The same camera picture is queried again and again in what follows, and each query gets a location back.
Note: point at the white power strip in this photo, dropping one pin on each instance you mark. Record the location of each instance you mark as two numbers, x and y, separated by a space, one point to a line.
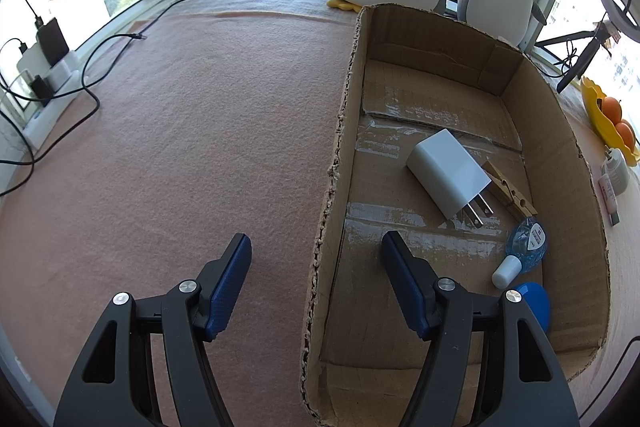
55 102

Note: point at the pink cosmetic tube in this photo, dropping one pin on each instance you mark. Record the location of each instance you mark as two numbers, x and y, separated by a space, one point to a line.
609 194

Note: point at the white plug-in device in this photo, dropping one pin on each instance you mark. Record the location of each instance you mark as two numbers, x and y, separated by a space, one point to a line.
619 167

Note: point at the small black plug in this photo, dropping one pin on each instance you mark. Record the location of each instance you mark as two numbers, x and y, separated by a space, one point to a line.
41 88

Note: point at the blue round tape measure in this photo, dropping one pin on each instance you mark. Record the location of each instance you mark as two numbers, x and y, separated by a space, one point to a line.
537 302

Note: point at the white charger plug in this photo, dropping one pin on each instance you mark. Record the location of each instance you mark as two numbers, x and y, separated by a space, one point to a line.
445 167

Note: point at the black power adapter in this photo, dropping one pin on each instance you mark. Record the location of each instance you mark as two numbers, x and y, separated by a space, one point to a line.
51 39

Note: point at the wooden clothespin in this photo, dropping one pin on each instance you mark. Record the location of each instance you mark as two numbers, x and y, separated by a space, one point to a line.
515 202

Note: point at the orange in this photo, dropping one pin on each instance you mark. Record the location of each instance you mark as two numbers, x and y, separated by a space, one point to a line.
625 133
611 107

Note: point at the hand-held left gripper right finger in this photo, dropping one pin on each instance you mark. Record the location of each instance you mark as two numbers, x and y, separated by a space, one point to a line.
402 287

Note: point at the blue hand sanitizer bottle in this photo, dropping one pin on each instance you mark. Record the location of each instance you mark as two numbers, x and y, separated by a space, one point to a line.
527 242

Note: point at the yellow leaf-shaped bowl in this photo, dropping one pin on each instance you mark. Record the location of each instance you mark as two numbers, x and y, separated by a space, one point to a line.
597 112

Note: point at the small white charger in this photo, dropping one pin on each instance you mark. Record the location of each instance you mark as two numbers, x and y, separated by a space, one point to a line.
31 57

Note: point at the black tripod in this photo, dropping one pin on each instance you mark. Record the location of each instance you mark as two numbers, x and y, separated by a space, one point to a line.
582 62

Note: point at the brown cardboard box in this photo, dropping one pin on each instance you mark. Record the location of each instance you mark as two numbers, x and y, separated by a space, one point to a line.
435 57

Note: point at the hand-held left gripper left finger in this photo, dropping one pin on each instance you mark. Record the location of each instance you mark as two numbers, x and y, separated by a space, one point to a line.
230 287

